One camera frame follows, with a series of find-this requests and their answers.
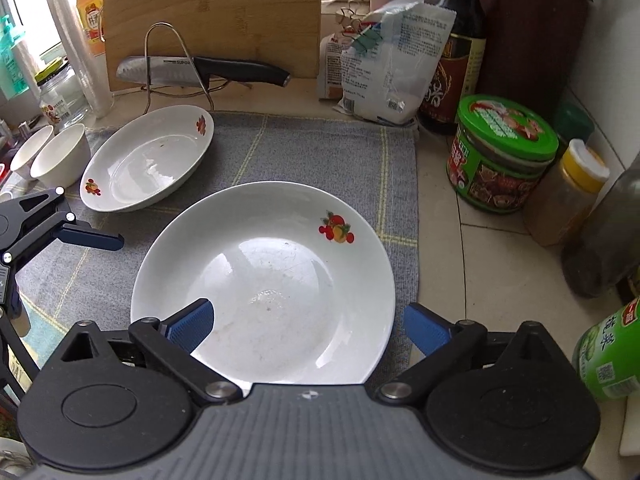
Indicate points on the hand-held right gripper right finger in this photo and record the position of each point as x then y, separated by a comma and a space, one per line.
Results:
425, 327

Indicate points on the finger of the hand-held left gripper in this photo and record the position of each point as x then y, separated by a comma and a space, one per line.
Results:
15, 302
95, 239

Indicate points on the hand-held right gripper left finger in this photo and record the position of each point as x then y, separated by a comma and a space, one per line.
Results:
190, 322

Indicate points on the white pink-floral bowl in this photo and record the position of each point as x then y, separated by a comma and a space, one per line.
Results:
60, 157
30, 147

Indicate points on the white fruit-print plate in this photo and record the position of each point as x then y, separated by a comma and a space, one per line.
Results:
280, 270
150, 165

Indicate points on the glass jar yellow-black lid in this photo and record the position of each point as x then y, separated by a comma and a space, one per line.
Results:
62, 100

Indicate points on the green dish soap bottle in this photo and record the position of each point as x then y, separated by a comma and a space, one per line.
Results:
10, 75

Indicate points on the clear plastic cup stack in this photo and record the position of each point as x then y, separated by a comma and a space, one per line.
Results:
85, 75

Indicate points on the green-lid food can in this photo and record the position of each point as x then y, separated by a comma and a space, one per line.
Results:
500, 160

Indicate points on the yellow-lid spice jar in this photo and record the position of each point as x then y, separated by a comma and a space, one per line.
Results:
560, 200

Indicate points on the dark glass bottle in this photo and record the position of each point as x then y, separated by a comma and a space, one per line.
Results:
600, 245

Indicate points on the grey and teal checked towel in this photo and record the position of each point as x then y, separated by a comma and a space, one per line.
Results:
310, 150

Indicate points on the orange cooking oil jug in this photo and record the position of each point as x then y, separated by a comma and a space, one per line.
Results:
90, 15

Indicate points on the dark soy sauce bottle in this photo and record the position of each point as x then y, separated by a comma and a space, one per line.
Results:
450, 75

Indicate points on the dark green cap jar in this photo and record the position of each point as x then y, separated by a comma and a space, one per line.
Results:
575, 122

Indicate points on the white blue-print seasoning bag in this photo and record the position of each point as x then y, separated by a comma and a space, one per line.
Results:
390, 75

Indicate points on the bamboo cutting board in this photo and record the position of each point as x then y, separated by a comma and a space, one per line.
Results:
210, 10

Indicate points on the white orange-print seasoning bag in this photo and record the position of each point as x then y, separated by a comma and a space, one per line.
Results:
330, 75

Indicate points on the brown knife block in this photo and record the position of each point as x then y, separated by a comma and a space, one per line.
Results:
530, 35

